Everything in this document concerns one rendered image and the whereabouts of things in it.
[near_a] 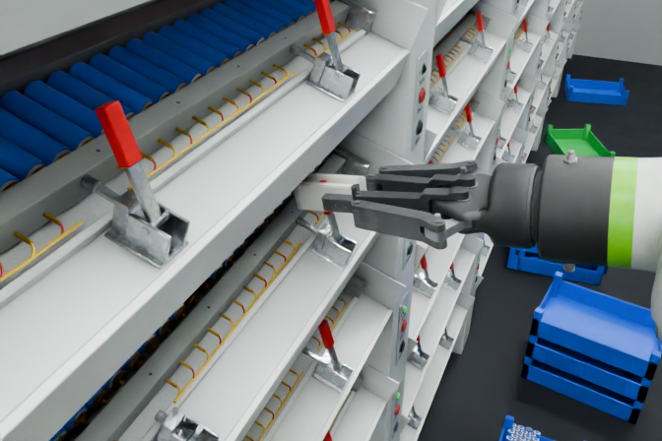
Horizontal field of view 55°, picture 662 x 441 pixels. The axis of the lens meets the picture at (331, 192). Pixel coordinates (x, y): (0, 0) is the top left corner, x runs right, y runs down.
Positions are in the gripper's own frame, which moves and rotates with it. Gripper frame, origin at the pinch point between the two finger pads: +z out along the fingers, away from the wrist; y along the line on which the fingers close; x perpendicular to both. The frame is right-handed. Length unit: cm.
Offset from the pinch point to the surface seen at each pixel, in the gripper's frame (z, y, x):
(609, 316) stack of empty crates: -23, 100, -90
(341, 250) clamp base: -0.6, -1.0, -6.2
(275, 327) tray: 1.3, -12.5, -7.5
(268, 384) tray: -0.9, -18.2, -8.7
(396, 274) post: 1.1, 16.1, -21.4
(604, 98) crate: -9, 297, -101
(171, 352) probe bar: 4.5, -22.1, -2.9
